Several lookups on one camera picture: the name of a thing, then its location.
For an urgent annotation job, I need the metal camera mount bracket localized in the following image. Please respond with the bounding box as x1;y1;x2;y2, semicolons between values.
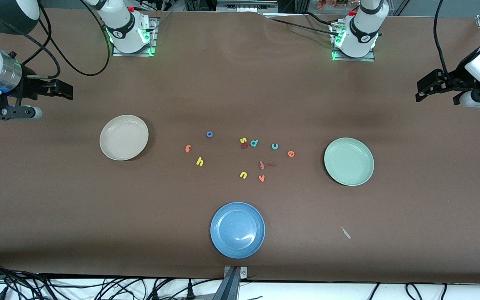
222;266;249;300

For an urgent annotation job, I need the light green plate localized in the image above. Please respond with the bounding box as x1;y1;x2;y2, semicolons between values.
324;137;375;186

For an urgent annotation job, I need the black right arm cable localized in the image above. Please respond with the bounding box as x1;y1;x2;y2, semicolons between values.
0;0;112;80

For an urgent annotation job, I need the grey metal box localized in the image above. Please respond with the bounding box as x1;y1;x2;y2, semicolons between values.
216;0;278;13

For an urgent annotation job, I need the beige brown plate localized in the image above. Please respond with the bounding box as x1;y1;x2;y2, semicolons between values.
99;115;149;161

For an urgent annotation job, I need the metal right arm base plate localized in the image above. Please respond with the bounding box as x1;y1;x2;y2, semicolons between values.
112;17;158;57

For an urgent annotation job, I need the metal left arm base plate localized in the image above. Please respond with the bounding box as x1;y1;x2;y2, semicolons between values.
331;21;376;63

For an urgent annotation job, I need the orange decoration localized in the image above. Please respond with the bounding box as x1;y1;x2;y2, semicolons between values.
317;0;349;10

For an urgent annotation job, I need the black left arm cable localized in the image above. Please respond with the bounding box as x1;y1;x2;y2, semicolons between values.
433;0;452;76

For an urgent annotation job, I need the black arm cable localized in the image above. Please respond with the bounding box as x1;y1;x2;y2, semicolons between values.
433;0;452;76
0;0;112;80

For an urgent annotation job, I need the blue plate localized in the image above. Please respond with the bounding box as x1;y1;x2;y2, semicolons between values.
210;202;265;259

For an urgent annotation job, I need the black table cable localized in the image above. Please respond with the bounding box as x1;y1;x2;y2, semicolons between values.
270;17;338;36
302;12;334;26

